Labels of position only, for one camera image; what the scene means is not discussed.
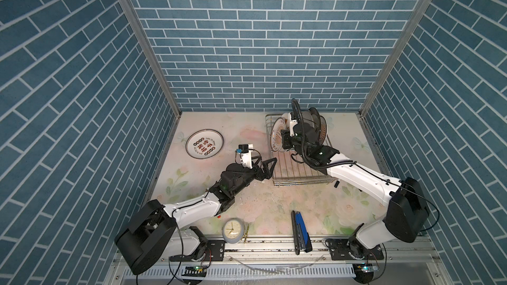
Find metal wire dish rack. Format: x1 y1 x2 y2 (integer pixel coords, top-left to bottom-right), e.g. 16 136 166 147
265 113 337 186

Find white perforated cable duct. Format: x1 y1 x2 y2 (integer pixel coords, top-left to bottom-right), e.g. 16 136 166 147
139 263 356 281

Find black plate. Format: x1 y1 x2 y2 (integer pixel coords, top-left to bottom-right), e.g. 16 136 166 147
308 108 321 143

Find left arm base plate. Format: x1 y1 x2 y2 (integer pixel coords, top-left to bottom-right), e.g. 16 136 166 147
170 240 226 262

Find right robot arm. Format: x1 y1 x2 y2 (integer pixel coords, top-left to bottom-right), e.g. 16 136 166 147
272 125 429 259

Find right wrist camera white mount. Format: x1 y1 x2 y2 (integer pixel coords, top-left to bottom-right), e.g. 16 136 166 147
282 112 298 137

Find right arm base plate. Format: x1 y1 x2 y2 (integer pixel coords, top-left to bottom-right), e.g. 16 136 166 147
324 238 384 261

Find small grey clock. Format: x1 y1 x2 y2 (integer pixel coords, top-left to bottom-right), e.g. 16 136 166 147
222 218 246 244

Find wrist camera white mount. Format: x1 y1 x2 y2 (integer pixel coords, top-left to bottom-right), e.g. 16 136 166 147
282 112 298 137
236 144 254 169

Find brown patterned plate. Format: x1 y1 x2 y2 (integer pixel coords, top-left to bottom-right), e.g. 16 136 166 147
319 116 327 145

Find watermelon pattern plate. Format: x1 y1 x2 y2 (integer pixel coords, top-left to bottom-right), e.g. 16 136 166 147
270 117 288 153

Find aluminium front rail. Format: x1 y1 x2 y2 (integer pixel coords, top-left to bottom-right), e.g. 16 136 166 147
154 235 442 265

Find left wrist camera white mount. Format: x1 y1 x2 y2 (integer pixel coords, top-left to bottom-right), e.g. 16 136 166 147
236 144 254 169

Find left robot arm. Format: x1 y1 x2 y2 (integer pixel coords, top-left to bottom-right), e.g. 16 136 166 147
114 157 277 275

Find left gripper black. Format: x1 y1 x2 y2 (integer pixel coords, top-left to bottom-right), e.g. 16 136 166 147
230 155 277 198

